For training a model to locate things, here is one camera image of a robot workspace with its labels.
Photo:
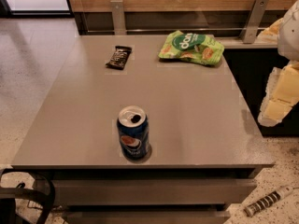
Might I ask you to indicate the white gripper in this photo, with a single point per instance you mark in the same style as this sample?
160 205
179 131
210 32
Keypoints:
290 36

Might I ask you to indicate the right metal bracket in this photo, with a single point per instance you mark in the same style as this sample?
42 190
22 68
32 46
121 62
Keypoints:
249 32

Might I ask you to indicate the metal bracket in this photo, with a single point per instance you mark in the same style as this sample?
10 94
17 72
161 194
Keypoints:
118 17
249 32

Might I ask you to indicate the blue pepsi can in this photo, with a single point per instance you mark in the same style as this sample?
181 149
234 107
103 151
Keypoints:
133 129

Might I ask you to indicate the left metal bracket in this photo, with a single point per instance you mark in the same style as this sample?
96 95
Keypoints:
118 17

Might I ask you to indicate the black snack bar wrapper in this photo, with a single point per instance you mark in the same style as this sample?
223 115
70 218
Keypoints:
119 57

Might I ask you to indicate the upper grey drawer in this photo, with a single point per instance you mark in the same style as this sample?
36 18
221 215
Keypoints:
152 192

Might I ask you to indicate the green rice chip bag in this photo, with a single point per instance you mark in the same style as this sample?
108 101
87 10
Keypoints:
192 48

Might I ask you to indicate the metal rail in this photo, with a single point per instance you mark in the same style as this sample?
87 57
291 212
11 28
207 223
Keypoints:
167 31

